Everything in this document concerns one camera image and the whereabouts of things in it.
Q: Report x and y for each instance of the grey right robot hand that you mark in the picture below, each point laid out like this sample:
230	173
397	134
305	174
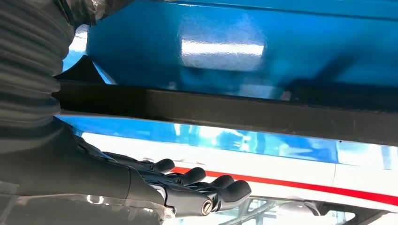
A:
62	174

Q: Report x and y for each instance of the blue metal shelf rack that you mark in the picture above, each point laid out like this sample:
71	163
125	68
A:
217	31

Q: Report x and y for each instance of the white car red stripe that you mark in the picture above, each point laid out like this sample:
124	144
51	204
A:
280	174

